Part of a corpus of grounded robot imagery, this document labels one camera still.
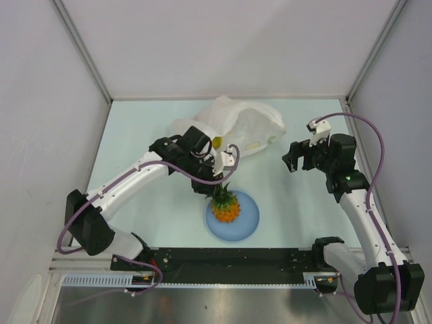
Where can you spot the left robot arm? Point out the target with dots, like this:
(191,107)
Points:
(192,154)

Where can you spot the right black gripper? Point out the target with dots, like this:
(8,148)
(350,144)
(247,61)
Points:
(300,149)

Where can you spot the fake mango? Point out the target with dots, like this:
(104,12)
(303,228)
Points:
(217,142)

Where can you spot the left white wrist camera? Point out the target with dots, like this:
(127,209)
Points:
(225,160)

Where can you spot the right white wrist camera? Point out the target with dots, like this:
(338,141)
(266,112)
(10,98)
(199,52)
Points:
(320,131)

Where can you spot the white plastic bag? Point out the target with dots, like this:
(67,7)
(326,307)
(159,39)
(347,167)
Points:
(250,125)

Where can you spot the blue plastic plate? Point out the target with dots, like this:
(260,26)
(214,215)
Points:
(242,227)

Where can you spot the aluminium frame rail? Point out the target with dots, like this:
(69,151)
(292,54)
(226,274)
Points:
(82,263)

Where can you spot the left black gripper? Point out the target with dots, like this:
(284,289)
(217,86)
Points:
(202,187)

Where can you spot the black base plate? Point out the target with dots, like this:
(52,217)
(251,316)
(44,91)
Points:
(243,266)

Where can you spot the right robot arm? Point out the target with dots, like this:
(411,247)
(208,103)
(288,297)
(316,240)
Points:
(383,279)

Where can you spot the fake pineapple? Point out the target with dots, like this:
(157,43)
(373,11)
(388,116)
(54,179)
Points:
(224,204)

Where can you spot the white slotted cable duct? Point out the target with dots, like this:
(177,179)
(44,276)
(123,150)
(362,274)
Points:
(138,282)

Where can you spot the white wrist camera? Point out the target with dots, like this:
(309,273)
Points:
(320,131)
(225,160)

